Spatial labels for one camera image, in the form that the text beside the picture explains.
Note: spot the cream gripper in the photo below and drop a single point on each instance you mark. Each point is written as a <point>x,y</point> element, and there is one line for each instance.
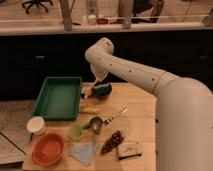
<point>99,74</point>

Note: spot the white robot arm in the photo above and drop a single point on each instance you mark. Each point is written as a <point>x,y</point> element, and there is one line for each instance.
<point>183,113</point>

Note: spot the green plastic tray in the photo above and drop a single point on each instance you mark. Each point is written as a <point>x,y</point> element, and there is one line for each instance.
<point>58,99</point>

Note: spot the dark teal bowl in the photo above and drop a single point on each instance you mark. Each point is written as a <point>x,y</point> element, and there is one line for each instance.
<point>102,90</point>

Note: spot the small orange ball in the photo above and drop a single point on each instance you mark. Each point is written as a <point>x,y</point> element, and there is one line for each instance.
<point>90,93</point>

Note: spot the metal measuring cup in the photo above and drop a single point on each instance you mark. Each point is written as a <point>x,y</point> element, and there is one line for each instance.
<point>95,124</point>

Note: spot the red item on ledge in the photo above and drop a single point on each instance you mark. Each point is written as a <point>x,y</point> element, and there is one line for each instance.
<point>102,21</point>

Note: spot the white cup on ledge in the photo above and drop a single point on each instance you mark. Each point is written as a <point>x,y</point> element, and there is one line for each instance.
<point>92,19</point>

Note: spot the green plastic cup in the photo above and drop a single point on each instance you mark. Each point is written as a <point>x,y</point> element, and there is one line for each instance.
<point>75,132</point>

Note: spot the brown grape bunch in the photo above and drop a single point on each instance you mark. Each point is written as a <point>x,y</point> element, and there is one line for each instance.
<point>114,141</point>

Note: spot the blue grey cloth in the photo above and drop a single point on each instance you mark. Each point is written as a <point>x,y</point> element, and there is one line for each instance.
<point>84,153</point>

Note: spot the white paper cup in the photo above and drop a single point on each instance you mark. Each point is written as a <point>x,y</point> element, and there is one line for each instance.
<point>36,125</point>

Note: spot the orange bowl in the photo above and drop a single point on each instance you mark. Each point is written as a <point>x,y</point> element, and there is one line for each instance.
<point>48,150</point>

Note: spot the black office chair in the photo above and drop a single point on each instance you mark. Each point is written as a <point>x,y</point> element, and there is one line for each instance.
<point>38,3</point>

